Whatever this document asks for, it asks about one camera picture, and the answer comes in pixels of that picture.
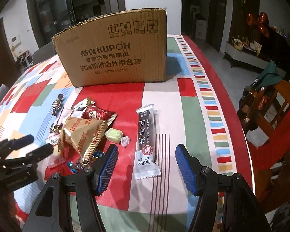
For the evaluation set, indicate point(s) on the white shoe rack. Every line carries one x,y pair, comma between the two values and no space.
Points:
24,61

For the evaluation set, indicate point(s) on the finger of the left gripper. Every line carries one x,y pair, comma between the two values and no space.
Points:
32,157
15,144

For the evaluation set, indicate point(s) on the gold fortune biscuits packet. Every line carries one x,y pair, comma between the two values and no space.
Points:
84,135

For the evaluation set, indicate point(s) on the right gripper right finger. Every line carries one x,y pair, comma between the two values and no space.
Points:
241,211

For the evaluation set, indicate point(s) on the white low cabinet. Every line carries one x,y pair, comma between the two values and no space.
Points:
237,56

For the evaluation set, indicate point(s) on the colourful patchwork tablecloth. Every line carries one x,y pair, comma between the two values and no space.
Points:
193,108

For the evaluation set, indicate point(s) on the red snack packet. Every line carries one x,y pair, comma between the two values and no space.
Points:
95,112

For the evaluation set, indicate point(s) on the red foil balloons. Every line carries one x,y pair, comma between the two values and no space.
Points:
258,25

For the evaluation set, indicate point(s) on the glass sliding door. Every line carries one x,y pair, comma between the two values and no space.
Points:
49,17

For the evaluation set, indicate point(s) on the green candy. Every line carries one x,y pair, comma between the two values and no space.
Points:
116,136

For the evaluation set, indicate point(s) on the red wooden chair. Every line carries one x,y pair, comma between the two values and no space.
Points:
268,109

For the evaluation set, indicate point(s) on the white gold barcode candy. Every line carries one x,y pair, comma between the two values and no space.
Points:
80,106

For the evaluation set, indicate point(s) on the left hand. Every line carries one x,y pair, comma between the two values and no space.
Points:
8,210

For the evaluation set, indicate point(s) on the dark twisted wrapper candy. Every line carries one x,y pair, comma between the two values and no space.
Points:
57,104

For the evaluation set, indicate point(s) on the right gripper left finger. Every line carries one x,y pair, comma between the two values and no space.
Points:
51,210

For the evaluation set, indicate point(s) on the brown cardboard box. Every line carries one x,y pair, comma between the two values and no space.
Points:
124,47

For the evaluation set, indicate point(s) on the black white snack bar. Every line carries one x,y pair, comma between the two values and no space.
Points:
145,156

